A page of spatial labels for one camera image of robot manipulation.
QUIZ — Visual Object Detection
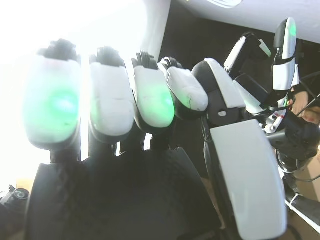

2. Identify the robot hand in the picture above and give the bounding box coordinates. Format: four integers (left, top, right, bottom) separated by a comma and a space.
21, 38, 288, 240

